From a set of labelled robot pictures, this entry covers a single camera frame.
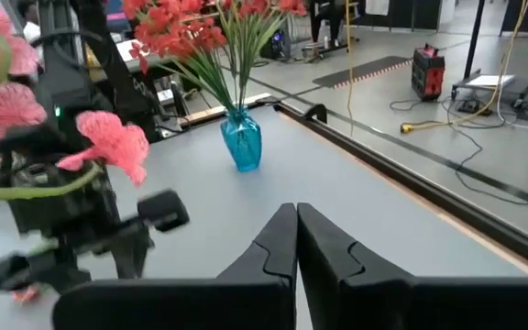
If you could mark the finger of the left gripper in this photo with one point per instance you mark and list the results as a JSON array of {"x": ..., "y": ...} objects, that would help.
[
  {"x": 131, "y": 254},
  {"x": 60, "y": 277}
]

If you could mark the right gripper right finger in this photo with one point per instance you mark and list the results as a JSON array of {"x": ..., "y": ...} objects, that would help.
[{"x": 383, "y": 302}]

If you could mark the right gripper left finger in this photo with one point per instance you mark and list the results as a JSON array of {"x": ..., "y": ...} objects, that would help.
[{"x": 245, "y": 302}]

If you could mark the pink artificial tulip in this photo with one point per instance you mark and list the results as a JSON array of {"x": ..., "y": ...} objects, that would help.
[{"x": 25, "y": 294}]

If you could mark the pink artificial flower bunch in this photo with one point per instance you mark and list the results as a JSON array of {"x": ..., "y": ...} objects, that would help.
[
  {"x": 113, "y": 142},
  {"x": 3, "y": 105}
]

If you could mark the blue glass vase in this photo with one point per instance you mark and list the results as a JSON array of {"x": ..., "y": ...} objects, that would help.
[{"x": 242, "y": 142}]

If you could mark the red artificial flower bunch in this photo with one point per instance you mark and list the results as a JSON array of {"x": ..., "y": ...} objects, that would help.
[
  {"x": 255, "y": 7},
  {"x": 293, "y": 5},
  {"x": 177, "y": 36}
]

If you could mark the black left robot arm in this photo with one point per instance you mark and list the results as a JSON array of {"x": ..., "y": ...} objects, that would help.
[{"x": 108, "y": 69}]

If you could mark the black floor mat striped edge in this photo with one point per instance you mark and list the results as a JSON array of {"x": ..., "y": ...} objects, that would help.
[{"x": 360, "y": 71}]

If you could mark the red and black machine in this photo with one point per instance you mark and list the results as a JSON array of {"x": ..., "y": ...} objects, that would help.
[{"x": 429, "y": 73}]

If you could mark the black device with blue light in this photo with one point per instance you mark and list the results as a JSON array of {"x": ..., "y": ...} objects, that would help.
[{"x": 275, "y": 43}]

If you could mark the black metal table frame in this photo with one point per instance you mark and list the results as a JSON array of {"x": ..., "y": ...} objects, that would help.
[{"x": 429, "y": 190}]

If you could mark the black frame clamp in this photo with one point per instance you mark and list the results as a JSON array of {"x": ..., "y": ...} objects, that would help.
[{"x": 316, "y": 112}]

